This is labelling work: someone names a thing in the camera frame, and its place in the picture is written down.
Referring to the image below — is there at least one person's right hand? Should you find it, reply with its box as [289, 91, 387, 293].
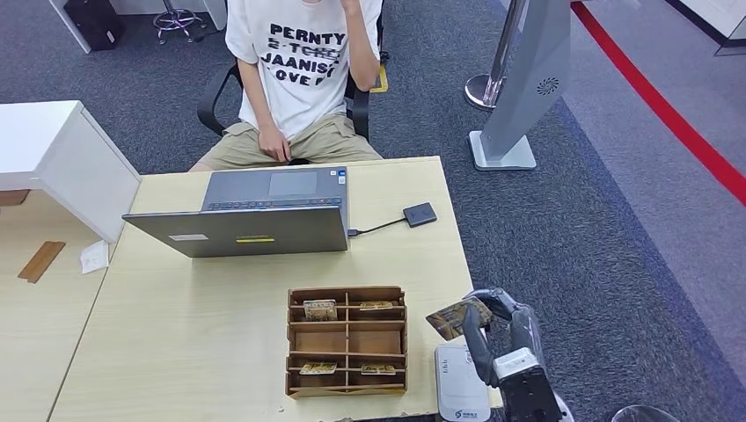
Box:
[258, 125, 293, 164]

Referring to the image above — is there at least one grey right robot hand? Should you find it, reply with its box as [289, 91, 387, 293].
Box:
[460, 287, 547, 390]

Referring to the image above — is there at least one yellow tree-print ID card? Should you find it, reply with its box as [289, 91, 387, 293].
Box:
[425, 296, 495, 343]

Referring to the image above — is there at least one person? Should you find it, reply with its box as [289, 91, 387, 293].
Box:
[187, 0, 386, 173]

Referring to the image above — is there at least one white card reader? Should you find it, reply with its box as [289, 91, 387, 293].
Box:
[434, 342, 492, 422]

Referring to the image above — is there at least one wooden card organizer box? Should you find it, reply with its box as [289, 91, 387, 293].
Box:
[284, 285, 409, 399]

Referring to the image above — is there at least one black office chair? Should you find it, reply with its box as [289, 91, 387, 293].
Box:
[196, 11, 389, 142]

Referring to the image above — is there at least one grey laptop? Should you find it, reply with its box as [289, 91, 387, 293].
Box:
[121, 166, 351, 259]

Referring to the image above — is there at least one white desk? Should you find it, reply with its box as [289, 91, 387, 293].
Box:
[48, 0, 229, 55]

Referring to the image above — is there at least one clear round dome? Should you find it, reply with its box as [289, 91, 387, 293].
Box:
[605, 405, 680, 422]

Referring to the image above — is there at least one chrome stool base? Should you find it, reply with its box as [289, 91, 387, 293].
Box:
[152, 0, 208, 46]

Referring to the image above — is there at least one grey kiosk stand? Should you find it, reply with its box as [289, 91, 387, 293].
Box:
[467, 0, 575, 172]

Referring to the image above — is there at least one white paper slip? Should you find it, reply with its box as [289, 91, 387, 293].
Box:
[79, 239, 110, 275]

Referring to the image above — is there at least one white cabinet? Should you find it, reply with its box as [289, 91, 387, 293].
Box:
[0, 99, 143, 244]

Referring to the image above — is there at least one black computer tower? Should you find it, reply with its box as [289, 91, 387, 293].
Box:
[62, 0, 125, 54]

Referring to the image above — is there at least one brown wooden strip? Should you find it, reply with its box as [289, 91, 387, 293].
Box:
[17, 240, 67, 285]

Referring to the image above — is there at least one white counter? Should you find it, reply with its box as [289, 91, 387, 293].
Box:
[664, 0, 746, 58]

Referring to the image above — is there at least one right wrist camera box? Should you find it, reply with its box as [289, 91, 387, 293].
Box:
[492, 347, 564, 422]

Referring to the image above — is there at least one black hub cable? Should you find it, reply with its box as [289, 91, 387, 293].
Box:
[347, 218, 407, 238]

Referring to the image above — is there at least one chrome stanchion post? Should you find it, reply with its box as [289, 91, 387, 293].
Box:
[464, 0, 529, 113]

